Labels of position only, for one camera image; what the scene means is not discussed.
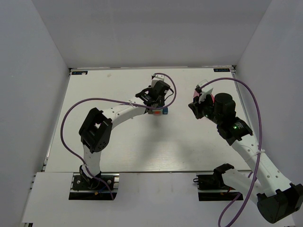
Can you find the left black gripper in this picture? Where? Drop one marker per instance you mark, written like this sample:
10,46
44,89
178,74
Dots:
154,104

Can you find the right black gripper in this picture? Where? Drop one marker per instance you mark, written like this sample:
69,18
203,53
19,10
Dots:
195,108

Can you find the blue wood cube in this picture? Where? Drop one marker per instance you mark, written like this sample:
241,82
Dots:
165,111

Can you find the pink plastic box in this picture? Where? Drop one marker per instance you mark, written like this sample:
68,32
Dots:
203,94

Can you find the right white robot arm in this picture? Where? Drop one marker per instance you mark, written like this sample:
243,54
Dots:
274,194

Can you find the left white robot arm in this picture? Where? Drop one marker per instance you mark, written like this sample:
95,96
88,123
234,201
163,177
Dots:
96,130

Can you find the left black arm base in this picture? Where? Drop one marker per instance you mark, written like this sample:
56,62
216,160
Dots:
81,191

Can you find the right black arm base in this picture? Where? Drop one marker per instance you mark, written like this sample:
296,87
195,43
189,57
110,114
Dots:
210,190

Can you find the right blue table sticker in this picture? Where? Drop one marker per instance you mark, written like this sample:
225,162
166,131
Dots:
221,70

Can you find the blue table sticker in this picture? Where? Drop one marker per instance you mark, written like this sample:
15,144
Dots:
221,70
79,72

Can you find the left blue table sticker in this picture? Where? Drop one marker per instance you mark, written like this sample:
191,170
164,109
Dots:
79,72

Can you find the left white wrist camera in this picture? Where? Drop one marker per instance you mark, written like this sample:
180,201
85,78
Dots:
155,78

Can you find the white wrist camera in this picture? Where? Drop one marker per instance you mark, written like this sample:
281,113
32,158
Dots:
201,91
155,78

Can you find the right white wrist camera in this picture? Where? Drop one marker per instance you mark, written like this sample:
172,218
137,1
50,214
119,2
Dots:
201,91

